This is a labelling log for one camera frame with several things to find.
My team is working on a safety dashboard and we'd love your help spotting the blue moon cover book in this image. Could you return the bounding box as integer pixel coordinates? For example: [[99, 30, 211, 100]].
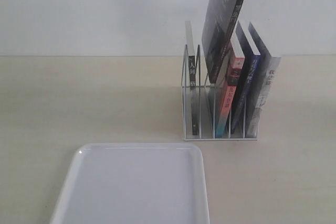
[[230, 21, 261, 132]]

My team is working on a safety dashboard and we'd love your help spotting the black and white spine book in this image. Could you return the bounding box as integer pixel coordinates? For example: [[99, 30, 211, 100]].
[[185, 20, 198, 135]]

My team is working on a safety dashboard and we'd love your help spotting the white wire book rack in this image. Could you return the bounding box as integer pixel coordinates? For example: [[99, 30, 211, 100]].
[[181, 45, 258, 141]]

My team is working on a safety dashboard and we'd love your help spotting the pale grey illustrated book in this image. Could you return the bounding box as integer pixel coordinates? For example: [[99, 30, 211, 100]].
[[245, 22, 281, 138]]

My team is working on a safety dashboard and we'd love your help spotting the red and teal spine book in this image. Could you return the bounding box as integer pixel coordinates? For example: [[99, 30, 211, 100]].
[[214, 37, 246, 138]]

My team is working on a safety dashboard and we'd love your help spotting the white plastic tray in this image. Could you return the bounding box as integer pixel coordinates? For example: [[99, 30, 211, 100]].
[[50, 143, 210, 223]]

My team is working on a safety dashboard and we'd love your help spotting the dark grey cover book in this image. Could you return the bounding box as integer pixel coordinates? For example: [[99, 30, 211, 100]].
[[202, 0, 244, 83]]

